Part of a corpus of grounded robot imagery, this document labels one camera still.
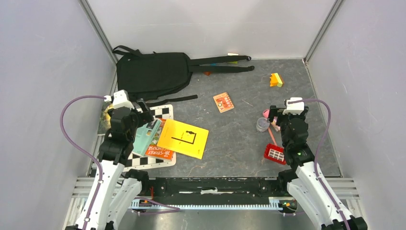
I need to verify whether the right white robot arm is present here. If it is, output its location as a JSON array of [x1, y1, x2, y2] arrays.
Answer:
[[268, 105, 368, 230]]

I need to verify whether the yellow book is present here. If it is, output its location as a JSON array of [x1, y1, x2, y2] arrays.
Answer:
[[157, 119, 209, 160]]

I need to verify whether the teal book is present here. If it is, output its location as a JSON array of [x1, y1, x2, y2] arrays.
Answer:
[[132, 118, 161, 157]]

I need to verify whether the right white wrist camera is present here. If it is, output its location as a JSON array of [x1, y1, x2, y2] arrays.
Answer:
[[282, 97, 305, 115]]

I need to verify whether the dark green fantasy book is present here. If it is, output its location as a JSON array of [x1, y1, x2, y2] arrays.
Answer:
[[97, 102, 113, 136]]

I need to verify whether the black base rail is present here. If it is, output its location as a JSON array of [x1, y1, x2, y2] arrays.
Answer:
[[89, 168, 310, 210]]

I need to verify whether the orange treehouse book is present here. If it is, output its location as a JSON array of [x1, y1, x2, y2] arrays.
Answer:
[[145, 118, 174, 161]]

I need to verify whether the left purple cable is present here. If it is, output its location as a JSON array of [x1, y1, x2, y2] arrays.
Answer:
[[60, 95, 107, 230]]

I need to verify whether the small orange spiral notebook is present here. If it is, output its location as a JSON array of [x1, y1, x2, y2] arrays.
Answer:
[[213, 92, 234, 113]]

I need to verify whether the green white block stack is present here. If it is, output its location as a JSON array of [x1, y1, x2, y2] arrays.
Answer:
[[227, 53, 239, 64]]

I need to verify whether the black student backpack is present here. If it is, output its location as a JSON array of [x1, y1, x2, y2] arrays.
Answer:
[[112, 45, 255, 102]]

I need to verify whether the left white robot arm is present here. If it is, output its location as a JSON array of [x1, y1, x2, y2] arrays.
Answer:
[[66, 99, 153, 230]]

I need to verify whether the pink capped marker tube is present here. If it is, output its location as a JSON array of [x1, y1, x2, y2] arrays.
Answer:
[[262, 109, 281, 132]]

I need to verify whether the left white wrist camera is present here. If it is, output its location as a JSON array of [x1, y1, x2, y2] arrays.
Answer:
[[104, 90, 135, 109]]

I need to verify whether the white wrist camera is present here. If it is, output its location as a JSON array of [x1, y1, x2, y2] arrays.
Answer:
[[104, 90, 135, 109], [282, 97, 305, 115]]

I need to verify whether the clear round glitter jar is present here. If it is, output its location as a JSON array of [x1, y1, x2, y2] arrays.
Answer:
[[256, 117, 270, 133]]

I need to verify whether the black white chessboard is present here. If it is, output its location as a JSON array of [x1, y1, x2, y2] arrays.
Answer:
[[124, 104, 177, 172]]

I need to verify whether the orange green block stack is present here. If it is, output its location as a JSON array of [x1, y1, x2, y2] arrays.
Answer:
[[270, 73, 284, 87]]

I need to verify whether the red window toy brick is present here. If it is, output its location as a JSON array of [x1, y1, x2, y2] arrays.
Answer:
[[263, 143, 286, 165]]

